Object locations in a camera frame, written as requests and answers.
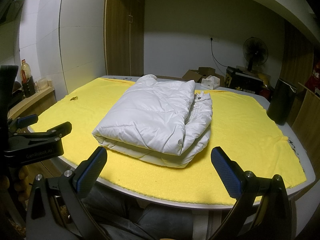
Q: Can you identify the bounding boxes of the black floral range hood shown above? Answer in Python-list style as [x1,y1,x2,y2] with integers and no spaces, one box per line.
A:
[0,0,33,26]

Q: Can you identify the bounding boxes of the open cardboard box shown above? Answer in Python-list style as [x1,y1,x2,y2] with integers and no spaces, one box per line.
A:
[198,67,216,77]
[182,69,204,83]

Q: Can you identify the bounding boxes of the wooden side counter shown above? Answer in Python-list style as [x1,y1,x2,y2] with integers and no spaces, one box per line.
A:
[10,85,57,133]

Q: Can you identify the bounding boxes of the white tissue box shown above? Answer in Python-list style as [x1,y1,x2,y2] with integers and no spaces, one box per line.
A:
[202,76,220,89]

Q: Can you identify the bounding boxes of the yellow blanket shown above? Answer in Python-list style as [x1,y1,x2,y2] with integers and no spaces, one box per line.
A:
[29,77,308,205]

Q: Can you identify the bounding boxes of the brown wooden cabinet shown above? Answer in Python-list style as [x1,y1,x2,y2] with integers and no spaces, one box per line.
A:
[282,21,316,91]

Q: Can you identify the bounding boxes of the red bags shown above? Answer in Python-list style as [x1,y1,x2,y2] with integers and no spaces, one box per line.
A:
[310,63,320,91]

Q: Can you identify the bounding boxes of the wooden wardrobe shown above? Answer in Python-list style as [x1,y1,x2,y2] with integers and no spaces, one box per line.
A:
[104,0,146,77]

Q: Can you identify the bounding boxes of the black cylindrical bin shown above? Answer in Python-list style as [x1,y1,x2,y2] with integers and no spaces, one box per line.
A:
[266,78,298,126]

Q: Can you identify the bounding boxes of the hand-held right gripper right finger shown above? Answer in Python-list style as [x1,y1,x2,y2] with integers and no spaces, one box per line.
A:
[211,147,293,240]

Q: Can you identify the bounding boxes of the black standing fan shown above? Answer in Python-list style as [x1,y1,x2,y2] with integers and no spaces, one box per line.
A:
[242,37,269,71]

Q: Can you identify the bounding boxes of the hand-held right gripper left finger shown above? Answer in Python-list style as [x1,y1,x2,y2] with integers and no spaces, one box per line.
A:
[25,146,108,240]

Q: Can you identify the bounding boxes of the black power cable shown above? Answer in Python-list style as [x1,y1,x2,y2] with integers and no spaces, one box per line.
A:
[211,40,227,68]

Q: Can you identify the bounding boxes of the wooden board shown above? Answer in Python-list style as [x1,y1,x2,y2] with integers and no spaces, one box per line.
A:
[291,81,320,153]

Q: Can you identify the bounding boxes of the person's legs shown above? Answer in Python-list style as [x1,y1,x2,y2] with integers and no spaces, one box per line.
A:
[82,185,211,240]

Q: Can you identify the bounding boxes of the black and yellow box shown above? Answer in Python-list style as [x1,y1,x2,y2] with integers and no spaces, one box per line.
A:
[226,66,264,97]

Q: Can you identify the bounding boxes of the white puffer jacket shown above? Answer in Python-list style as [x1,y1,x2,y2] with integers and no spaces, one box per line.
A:
[92,74,214,168]

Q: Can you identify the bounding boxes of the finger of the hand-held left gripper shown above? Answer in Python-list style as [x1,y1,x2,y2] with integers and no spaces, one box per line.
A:
[15,121,73,141]
[7,114,39,131]

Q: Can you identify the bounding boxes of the person's left hand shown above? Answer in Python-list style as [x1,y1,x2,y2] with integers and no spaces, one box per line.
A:
[12,165,32,203]

